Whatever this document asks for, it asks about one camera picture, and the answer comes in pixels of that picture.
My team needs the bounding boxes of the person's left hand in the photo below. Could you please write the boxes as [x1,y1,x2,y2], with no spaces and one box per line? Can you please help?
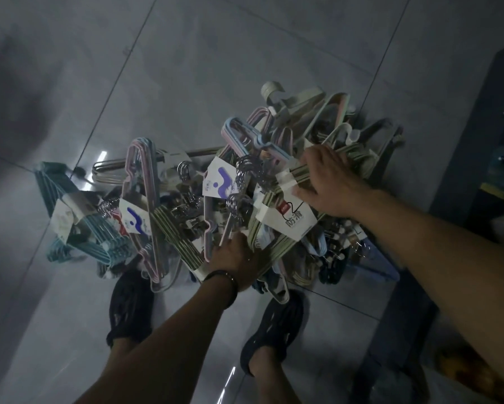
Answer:
[206,236,264,292]

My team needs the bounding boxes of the person's right hand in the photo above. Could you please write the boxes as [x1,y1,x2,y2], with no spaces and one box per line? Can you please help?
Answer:
[292,144,381,220]

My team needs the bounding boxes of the striped hanger bundle white label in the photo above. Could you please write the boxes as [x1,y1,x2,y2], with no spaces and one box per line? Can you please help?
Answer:
[247,149,389,305]

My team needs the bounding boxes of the pastel hanger bundle purple label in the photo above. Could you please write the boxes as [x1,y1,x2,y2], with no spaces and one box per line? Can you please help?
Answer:
[202,117,292,262]

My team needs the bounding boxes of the person's right forearm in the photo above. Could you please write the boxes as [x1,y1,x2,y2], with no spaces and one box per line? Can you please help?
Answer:
[355,189,504,378]

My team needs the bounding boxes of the person's left forearm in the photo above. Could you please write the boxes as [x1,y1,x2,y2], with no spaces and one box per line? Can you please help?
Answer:
[73,277,237,404]

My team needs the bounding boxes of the black wristband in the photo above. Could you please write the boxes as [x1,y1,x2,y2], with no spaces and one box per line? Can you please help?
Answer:
[202,270,239,308]

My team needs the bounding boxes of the chrome clip hangers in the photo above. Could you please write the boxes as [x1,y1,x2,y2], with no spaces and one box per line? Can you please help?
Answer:
[165,160,212,249]

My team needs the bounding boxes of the olive striped hanger bundle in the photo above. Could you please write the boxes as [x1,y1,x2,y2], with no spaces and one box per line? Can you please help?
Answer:
[150,204,212,283]

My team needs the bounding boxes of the dark blue hangers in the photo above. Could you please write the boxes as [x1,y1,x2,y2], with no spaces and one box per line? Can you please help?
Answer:
[309,221,372,287]

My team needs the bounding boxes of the person's right black shoe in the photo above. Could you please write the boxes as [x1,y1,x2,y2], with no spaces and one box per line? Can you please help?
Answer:
[239,290,305,377]

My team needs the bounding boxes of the person's black shoe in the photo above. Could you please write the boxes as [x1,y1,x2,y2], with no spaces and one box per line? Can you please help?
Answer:
[106,269,155,349]
[239,290,305,377]

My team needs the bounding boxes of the grey hangers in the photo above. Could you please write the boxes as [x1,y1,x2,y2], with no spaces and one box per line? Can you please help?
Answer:
[349,117,405,183]

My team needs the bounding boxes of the cream plastic hangers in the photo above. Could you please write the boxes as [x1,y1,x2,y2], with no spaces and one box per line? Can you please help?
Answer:
[260,81,326,133]

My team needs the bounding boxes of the pink pastel hanger bundle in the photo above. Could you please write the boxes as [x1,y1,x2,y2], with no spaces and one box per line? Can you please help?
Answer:
[118,138,182,294]

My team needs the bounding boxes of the person's left black shoe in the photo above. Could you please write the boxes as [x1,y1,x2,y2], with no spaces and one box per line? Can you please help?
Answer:
[106,269,155,349]

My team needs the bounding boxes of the person's right leg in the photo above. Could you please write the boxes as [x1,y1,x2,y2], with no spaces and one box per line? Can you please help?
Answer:
[248,347,304,404]

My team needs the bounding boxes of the person's leg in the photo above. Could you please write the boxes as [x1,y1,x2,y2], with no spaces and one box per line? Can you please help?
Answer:
[248,347,304,404]
[108,338,140,368]

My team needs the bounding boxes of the teal hanger bundle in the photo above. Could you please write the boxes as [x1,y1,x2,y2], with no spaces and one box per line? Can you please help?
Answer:
[34,162,131,266]

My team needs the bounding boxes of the dark shelf unit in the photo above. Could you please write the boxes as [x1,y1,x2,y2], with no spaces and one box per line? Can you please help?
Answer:
[349,38,504,404]

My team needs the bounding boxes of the person's left leg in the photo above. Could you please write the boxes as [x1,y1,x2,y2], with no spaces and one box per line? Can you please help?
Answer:
[108,338,140,368]

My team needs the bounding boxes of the orange object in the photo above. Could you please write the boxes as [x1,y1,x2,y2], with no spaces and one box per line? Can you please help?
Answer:
[435,347,504,398]

